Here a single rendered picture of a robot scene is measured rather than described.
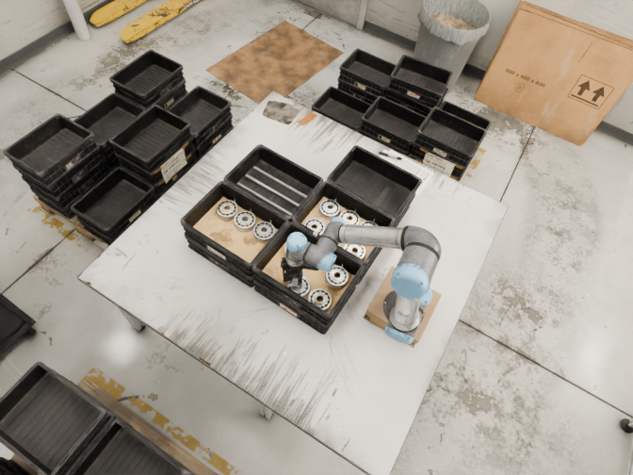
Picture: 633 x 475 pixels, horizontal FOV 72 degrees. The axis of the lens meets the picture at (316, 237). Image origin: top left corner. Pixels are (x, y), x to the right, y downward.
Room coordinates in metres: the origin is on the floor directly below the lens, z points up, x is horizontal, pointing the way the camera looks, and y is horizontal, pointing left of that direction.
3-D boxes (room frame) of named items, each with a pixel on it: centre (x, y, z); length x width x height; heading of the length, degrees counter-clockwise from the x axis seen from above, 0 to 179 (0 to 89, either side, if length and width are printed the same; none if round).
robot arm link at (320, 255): (0.84, -0.03, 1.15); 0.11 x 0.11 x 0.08; 71
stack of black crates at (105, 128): (1.97, 1.47, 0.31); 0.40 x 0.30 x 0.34; 157
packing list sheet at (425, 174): (1.74, -0.43, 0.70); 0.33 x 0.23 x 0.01; 67
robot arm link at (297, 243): (0.85, 0.07, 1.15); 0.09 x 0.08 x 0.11; 71
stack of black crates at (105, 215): (1.44, 1.26, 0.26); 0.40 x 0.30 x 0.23; 157
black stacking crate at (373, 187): (1.44, -0.24, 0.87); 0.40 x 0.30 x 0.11; 65
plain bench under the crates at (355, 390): (1.19, 0.01, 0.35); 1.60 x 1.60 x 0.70; 67
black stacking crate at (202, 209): (1.06, 0.37, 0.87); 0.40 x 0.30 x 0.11; 65
